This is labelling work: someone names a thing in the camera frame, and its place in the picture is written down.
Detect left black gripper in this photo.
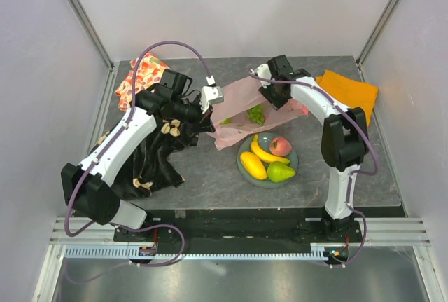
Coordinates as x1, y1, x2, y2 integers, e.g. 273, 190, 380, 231
172, 95, 216, 135

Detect pink plastic bag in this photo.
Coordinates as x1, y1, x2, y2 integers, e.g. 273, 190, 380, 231
210, 77, 309, 151

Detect fake peach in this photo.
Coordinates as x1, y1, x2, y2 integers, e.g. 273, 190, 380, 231
269, 137, 293, 157

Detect yellow fake banana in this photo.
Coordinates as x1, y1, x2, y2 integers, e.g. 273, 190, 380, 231
250, 134, 291, 165

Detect yellow fake mango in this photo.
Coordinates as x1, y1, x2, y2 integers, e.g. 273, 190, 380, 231
239, 151, 267, 181

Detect green fake pear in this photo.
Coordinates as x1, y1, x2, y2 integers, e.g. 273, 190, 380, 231
267, 161, 296, 183

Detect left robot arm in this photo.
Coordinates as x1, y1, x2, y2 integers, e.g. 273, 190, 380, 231
61, 69, 223, 241

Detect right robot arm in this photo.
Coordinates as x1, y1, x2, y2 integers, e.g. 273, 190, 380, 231
251, 55, 371, 242

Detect green fake lime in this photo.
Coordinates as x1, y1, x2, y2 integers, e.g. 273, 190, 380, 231
220, 118, 232, 125

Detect green fake grapes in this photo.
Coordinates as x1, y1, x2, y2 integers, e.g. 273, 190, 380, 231
246, 104, 265, 125

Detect grey-green round plate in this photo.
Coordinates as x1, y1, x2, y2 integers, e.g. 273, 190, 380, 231
237, 132, 299, 189

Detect black floral cloth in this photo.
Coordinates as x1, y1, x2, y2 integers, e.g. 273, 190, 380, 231
89, 116, 201, 200

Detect orange floral cloth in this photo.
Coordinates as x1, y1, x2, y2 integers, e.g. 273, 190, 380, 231
115, 53, 169, 111

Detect orange folded cloth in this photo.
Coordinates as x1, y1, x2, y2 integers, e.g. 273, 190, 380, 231
316, 70, 379, 126

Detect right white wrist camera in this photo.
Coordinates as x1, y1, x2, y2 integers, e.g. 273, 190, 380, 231
253, 64, 272, 89

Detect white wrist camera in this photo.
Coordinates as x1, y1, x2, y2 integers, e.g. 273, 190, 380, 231
200, 86, 224, 114
253, 64, 272, 89

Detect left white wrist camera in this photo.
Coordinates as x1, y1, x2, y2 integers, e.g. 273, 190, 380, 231
200, 86, 224, 114

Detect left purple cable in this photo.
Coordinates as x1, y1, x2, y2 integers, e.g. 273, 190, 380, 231
64, 41, 216, 271

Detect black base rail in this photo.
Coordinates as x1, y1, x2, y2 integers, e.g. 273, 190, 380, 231
114, 208, 363, 244

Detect grey slotted cable duct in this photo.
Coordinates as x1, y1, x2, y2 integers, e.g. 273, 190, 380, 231
64, 244, 347, 261

